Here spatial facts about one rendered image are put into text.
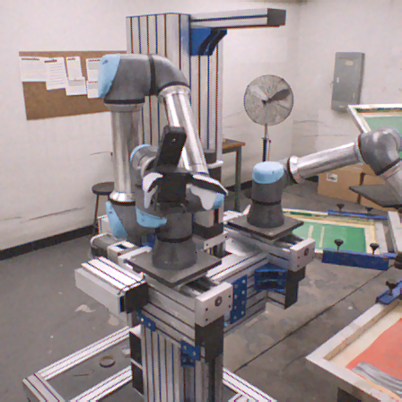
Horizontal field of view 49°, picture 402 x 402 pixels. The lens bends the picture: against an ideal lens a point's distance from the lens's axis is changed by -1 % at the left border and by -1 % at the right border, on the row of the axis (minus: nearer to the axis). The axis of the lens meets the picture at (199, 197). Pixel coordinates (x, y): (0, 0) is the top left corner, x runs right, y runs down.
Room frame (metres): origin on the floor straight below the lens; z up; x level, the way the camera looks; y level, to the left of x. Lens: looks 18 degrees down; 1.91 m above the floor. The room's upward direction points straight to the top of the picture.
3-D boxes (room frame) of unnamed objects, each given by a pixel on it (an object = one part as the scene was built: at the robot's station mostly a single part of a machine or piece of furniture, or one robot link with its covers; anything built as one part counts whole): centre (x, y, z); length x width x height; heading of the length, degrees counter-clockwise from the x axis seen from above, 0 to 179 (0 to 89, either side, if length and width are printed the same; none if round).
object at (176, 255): (1.32, 0.08, 1.31); 0.15 x 0.15 x 0.10
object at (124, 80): (1.28, 0.21, 1.63); 0.15 x 0.12 x 0.55; 110
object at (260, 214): (1.68, -0.27, 1.31); 0.15 x 0.15 x 0.10
